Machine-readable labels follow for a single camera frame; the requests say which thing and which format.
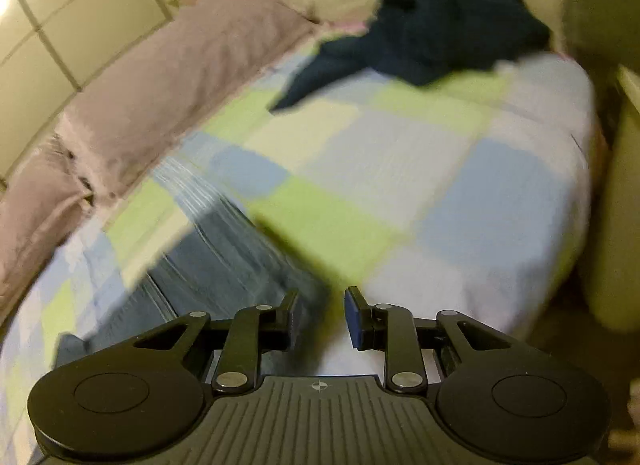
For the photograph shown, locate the blue denim jeans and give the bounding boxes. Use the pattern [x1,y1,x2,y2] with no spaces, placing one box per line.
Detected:
[54,194,331,376]

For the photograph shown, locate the checkered bed sheet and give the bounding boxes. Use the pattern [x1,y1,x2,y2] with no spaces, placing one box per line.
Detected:
[1,49,594,464]

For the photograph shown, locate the mauve pillow far side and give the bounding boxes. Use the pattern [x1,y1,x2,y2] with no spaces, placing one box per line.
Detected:
[1,134,92,322]

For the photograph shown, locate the mauve pillow near headboard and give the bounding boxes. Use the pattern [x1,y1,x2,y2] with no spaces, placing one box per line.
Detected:
[56,0,314,201]

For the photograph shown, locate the dark navy garment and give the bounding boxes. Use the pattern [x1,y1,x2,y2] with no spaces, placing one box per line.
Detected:
[271,0,551,112]

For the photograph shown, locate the white wardrobe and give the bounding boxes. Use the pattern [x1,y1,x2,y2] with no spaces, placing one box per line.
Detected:
[1,0,171,179]

